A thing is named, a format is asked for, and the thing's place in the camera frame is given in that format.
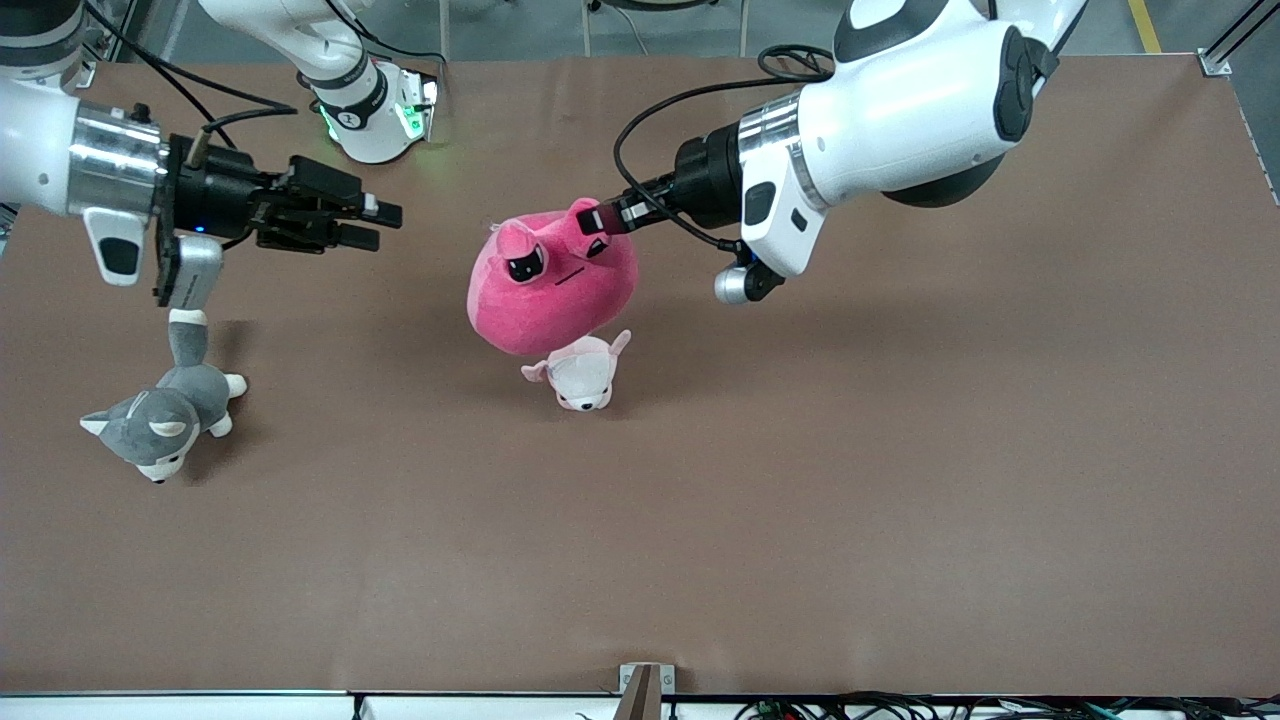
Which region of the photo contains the black cable bundle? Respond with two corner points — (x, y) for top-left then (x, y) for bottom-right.
(735, 692), (1280, 720)

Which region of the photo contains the black right arm base cable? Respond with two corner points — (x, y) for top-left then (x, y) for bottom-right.
(300, 0), (448, 103)

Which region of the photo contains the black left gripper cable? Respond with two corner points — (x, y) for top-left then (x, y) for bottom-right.
(612, 70), (801, 253)

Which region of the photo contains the grey white husky plush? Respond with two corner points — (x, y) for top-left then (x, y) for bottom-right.
(79, 307), (249, 485)

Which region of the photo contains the white table edge rail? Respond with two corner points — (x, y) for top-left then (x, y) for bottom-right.
(0, 689), (621, 720)

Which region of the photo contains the aluminium frame corner bracket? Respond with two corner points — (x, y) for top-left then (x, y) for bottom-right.
(1198, 0), (1280, 77)

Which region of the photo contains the hot pink round plush toy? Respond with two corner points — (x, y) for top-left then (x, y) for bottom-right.
(466, 196), (640, 359)

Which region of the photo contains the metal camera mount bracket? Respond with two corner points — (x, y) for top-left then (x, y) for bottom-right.
(618, 662), (677, 720)

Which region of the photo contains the black arm base cable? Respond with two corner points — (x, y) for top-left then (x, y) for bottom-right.
(300, 0), (448, 103)
(757, 44), (837, 84)

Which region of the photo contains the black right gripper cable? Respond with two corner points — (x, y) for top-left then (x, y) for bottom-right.
(84, 0), (301, 153)

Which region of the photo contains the black left arm base cable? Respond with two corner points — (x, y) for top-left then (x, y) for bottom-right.
(757, 44), (837, 84)

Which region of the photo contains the pale pink plush puppy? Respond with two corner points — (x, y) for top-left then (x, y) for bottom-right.
(520, 329), (633, 412)

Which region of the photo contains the brown table cover sheet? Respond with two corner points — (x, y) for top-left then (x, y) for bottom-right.
(0, 55), (1280, 697)

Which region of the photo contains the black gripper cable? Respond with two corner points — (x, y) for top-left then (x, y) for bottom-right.
(612, 70), (801, 253)
(84, 0), (301, 153)

